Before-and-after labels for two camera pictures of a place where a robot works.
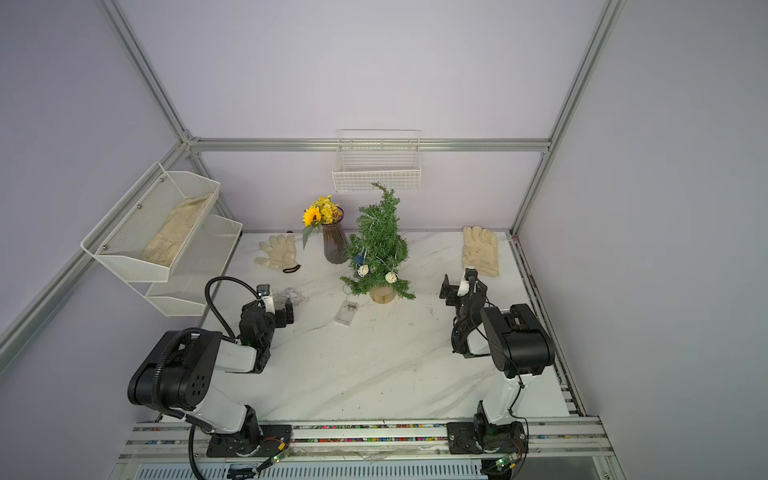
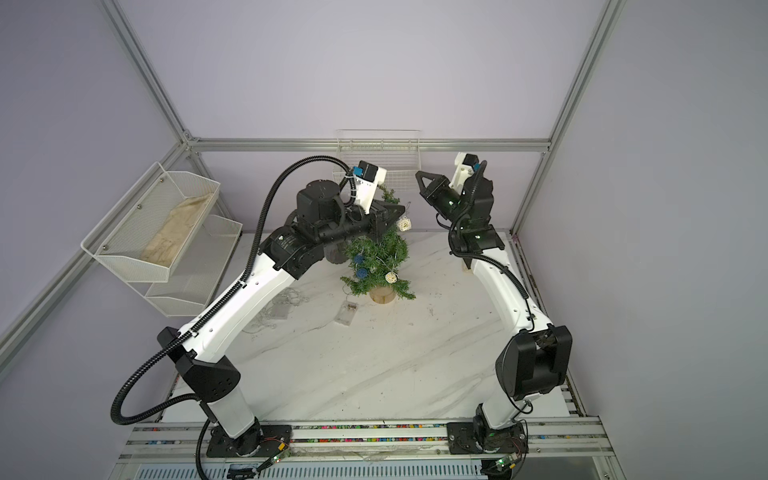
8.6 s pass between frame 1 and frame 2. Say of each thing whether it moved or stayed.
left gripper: moved
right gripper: moved
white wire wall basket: stayed
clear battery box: stayed
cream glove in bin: stayed
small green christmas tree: stayed
